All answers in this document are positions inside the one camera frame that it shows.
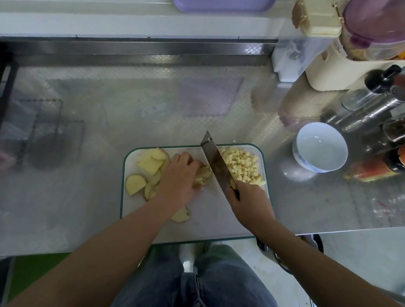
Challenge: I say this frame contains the pile of yellow potato slices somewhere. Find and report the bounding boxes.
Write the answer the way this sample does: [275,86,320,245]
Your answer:
[120,143,202,226]

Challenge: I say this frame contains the purple lid food container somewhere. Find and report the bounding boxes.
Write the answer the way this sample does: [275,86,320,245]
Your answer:
[335,0,405,69]

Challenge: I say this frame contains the white cutting board green rim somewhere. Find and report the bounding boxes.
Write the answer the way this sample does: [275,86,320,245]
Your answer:
[113,126,276,260]

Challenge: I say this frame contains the person's left forearm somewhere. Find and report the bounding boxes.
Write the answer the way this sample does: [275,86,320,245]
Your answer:
[5,189,178,307]

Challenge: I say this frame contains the pile of diced potato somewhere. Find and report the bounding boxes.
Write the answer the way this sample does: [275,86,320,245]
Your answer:
[217,145,272,189]

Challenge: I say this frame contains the person's blue jeans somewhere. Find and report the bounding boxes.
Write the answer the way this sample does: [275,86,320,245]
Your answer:
[104,228,354,307]

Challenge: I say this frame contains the cream plastic canister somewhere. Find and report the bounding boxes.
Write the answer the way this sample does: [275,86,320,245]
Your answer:
[302,35,405,104]

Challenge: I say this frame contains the green mat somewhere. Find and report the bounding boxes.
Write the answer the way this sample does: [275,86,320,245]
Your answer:
[8,244,71,306]

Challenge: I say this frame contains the steel cleaver knife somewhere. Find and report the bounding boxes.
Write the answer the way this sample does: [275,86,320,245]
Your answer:
[193,129,250,201]

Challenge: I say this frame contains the person's right hand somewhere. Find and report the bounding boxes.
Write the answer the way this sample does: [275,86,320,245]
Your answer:
[223,180,283,239]

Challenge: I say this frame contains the clear container cream lid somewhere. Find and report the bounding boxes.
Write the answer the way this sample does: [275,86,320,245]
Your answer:
[268,0,347,90]

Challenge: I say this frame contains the person's left hand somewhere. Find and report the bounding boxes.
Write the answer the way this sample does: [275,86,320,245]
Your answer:
[148,148,205,223]

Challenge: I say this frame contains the person's white left shoe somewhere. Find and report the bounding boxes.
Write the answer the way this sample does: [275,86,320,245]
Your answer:
[149,241,181,266]

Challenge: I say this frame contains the glass bottle black cap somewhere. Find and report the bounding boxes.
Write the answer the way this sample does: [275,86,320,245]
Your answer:
[340,58,403,118]

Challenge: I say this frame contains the metal bowl with scraps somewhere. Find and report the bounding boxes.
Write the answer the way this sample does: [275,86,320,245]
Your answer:
[252,224,326,280]

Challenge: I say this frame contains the person's right forearm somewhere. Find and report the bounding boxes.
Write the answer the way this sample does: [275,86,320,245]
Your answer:
[251,222,405,307]

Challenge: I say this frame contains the white bowl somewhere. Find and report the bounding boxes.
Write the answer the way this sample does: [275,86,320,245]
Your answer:
[290,119,353,177]

